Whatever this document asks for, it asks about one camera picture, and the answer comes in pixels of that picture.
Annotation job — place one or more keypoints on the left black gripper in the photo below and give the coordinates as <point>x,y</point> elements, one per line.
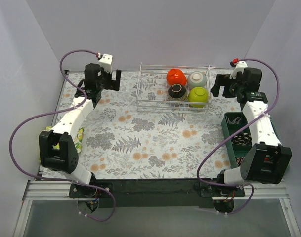
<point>110,80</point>

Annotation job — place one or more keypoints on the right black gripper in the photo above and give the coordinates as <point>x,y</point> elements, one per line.
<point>226,86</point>

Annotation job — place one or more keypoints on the pale green celadon bowl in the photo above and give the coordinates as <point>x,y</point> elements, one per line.
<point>196,79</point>

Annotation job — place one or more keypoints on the lime green bowl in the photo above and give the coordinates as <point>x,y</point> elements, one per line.
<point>200,95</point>

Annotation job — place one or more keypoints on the white wire dish rack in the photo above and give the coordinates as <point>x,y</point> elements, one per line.
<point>152,90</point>

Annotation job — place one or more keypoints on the beige dark rimmed bowl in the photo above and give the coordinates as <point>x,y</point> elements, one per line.
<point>177,92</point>

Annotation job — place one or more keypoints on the orange red bowl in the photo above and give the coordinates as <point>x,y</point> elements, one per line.
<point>176,76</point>

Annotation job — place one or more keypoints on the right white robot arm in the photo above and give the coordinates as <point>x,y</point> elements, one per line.
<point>254,168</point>

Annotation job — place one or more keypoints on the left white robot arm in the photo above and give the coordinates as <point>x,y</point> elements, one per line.
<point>58,151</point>

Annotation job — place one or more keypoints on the white clips in tray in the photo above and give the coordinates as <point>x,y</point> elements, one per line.
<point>231,120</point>

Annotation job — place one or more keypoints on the floral patterned table mat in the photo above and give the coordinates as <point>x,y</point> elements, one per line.
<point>121,142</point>

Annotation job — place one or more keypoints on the black dotted rolled ribbon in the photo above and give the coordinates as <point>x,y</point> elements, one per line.
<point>242,139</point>

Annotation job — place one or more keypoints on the green compartment tray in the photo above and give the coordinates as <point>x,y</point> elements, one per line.
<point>260,131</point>

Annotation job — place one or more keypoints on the lemon print folded cloth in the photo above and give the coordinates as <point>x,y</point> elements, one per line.
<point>77,140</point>

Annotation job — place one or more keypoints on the dark floral rolled ribbon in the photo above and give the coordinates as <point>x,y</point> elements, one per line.
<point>239,161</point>

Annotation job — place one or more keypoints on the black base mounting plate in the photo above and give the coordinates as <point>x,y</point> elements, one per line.
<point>162,192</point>

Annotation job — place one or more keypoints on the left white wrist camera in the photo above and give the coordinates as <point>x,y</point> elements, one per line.
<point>105,61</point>

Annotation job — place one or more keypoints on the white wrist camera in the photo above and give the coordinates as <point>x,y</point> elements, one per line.
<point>105,61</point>
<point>238,66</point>

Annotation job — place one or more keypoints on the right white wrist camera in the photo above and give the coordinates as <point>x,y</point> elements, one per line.
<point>238,66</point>

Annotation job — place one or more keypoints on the aluminium front rail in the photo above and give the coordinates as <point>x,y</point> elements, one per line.
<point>60,190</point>

